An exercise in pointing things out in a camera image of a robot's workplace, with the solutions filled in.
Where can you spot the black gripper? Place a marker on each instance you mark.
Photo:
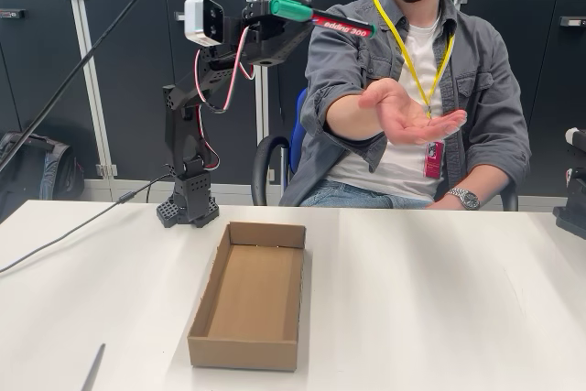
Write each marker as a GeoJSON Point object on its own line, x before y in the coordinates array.
{"type": "Point", "coordinates": [265, 33]}

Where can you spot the green permanent marker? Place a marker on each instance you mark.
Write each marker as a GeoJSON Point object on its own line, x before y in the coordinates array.
{"type": "Point", "coordinates": [339, 24]}

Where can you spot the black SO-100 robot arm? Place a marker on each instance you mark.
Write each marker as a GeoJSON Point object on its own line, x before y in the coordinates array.
{"type": "Point", "coordinates": [183, 134]}

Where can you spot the person's right forearm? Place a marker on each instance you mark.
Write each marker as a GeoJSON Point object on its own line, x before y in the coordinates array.
{"type": "Point", "coordinates": [352, 118]}

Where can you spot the person's left forearm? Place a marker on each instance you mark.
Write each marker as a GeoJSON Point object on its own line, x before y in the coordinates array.
{"type": "Point", "coordinates": [492, 185]}

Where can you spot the idle black robot arm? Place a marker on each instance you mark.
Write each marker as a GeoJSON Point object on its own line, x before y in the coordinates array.
{"type": "Point", "coordinates": [572, 217]}

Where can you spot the person's right hand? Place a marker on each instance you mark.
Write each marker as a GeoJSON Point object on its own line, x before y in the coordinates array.
{"type": "Point", "coordinates": [403, 121]}

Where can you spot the black office chair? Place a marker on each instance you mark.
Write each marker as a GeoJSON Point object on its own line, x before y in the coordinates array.
{"type": "Point", "coordinates": [263, 162]}

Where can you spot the pink id badge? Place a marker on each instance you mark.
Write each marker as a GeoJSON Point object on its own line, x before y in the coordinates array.
{"type": "Point", "coordinates": [434, 159]}

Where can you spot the man in grey shirt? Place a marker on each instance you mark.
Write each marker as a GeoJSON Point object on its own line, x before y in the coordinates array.
{"type": "Point", "coordinates": [480, 89]}

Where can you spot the silver wristwatch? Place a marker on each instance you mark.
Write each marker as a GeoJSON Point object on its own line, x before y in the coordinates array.
{"type": "Point", "coordinates": [469, 199]}

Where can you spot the open cardboard box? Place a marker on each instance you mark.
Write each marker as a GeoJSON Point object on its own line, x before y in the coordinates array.
{"type": "Point", "coordinates": [249, 299]}

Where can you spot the black backpack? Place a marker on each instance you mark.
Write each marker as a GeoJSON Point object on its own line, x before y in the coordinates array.
{"type": "Point", "coordinates": [32, 171]}

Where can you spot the thin grey rod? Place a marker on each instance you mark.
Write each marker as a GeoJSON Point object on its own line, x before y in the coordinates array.
{"type": "Point", "coordinates": [94, 366]}

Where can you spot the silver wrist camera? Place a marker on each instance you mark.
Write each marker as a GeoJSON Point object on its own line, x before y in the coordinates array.
{"type": "Point", "coordinates": [201, 20]}

